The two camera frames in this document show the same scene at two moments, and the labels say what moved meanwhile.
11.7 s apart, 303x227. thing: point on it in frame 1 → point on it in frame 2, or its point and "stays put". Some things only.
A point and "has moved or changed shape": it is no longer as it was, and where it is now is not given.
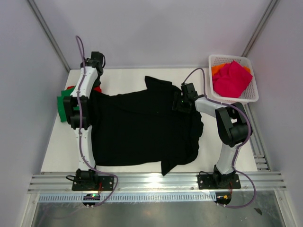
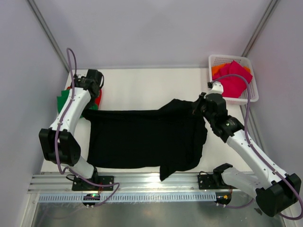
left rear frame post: [49, 33] stays put
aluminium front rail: [158, 182] stays put
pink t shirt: [230, 80] stays put
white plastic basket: [250, 93] stays put
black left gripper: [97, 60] → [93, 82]
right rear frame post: [269, 12] stays put
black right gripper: [177, 97] → [201, 99]
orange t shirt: [216, 67] stays put
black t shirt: [140, 128] has moved or changed shape
